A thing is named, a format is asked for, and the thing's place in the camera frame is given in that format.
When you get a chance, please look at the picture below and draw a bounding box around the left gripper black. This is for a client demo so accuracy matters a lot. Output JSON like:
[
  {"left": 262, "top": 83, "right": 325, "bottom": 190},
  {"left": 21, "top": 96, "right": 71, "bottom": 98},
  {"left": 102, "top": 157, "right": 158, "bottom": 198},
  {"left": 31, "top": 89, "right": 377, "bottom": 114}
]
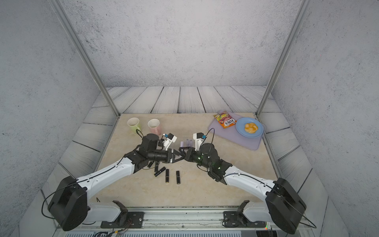
[{"left": 147, "top": 149, "right": 184, "bottom": 164}]

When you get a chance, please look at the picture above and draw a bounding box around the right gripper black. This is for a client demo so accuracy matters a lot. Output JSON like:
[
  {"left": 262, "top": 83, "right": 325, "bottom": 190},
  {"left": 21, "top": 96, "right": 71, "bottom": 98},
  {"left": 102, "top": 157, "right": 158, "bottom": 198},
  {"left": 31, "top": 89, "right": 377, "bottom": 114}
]
[{"left": 179, "top": 147, "right": 213, "bottom": 172}]

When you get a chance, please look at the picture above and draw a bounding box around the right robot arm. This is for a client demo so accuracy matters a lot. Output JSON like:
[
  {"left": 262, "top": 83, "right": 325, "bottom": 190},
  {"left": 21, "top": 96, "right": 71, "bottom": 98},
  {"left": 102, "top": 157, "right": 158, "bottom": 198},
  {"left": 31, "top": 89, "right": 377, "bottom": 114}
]
[{"left": 175, "top": 143, "right": 307, "bottom": 234}]

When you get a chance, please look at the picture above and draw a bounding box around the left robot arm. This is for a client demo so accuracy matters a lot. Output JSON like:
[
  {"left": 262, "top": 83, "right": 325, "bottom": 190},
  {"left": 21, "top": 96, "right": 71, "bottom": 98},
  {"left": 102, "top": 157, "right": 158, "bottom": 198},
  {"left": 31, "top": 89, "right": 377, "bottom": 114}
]
[{"left": 48, "top": 133, "right": 185, "bottom": 231}]

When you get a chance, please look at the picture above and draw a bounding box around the clear acrylic lipstick organizer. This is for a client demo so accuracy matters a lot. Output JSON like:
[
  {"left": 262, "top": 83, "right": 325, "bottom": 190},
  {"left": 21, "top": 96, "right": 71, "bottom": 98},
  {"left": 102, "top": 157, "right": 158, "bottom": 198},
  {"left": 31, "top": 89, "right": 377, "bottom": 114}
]
[{"left": 179, "top": 147, "right": 196, "bottom": 154}]

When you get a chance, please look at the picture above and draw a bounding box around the pink mug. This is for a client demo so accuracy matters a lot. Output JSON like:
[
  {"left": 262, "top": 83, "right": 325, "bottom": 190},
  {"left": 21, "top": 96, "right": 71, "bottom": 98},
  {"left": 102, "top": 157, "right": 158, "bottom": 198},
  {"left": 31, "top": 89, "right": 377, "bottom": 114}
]
[{"left": 148, "top": 119, "right": 162, "bottom": 135}]

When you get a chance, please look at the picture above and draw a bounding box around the orange snack packet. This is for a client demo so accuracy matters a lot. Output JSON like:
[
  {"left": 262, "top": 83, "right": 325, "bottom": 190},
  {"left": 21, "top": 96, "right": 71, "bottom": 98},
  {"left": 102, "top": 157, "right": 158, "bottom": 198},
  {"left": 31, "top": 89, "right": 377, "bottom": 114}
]
[{"left": 214, "top": 111, "right": 236, "bottom": 129}]

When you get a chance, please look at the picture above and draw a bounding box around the green mug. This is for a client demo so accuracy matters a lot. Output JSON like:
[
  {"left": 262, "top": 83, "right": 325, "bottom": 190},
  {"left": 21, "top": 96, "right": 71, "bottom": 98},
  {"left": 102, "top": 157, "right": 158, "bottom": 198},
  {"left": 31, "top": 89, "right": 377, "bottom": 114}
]
[{"left": 127, "top": 117, "right": 142, "bottom": 133}]

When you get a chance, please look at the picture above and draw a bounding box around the blue plate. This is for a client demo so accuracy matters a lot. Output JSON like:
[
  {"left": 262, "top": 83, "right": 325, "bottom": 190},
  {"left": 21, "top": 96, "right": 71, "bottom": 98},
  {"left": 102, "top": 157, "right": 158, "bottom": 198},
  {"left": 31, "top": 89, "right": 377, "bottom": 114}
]
[{"left": 235, "top": 117, "right": 265, "bottom": 138}]

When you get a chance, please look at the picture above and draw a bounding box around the bread roll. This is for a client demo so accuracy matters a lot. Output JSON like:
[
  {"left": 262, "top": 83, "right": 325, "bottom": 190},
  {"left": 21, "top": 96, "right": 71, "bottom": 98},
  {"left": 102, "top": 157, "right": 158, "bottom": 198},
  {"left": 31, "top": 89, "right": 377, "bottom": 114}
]
[{"left": 244, "top": 122, "right": 259, "bottom": 134}]

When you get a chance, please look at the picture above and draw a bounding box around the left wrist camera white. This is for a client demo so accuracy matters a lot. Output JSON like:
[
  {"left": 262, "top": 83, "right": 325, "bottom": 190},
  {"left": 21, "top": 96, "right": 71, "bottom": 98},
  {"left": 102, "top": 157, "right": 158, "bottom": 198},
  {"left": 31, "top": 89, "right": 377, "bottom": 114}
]
[{"left": 162, "top": 133, "right": 177, "bottom": 151}]

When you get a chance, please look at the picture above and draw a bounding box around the aluminium rail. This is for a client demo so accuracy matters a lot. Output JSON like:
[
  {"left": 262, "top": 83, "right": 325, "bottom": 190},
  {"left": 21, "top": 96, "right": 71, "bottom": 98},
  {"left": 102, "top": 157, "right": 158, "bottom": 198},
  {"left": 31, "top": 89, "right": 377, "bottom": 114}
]
[{"left": 53, "top": 207, "right": 314, "bottom": 237}]

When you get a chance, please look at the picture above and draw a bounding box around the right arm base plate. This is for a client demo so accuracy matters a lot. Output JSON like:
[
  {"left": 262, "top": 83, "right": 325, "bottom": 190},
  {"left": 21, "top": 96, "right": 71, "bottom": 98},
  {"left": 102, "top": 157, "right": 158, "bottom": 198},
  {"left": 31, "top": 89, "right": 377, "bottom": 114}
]
[{"left": 222, "top": 211, "right": 267, "bottom": 228}]

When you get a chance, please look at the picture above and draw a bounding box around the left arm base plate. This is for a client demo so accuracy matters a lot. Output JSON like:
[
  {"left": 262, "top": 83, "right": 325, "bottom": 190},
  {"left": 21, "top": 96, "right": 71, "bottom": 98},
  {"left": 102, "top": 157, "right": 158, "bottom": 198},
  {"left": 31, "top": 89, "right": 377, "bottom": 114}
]
[{"left": 100, "top": 211, "right": 145, "bottom": 229}]

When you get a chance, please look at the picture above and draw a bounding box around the right frame post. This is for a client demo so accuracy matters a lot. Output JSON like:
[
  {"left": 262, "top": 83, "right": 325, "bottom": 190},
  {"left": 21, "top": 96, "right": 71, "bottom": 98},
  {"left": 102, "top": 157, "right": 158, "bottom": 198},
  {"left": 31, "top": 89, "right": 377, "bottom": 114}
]
[{"left": 256, "top": 0, "right": 311, "bottom": 117}]

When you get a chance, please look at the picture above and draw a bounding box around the frame post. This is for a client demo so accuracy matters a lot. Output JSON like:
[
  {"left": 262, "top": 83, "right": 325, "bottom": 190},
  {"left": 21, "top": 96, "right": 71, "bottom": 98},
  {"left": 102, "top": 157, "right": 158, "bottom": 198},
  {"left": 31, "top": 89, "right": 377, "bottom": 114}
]
[
  {"left": 256, "top": 0, "right": 311, "bottom": 117},
  {"left": 49, "top": 0, "right": 121, "bottom": 118}
]

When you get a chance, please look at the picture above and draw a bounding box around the left frame post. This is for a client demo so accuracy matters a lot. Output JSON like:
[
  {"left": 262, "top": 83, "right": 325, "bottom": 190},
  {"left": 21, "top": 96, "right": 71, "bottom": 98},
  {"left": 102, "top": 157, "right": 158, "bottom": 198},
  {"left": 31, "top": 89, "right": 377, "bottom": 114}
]
[{"left": 49, "top": 0, "right": 121, "bottom": 118}]

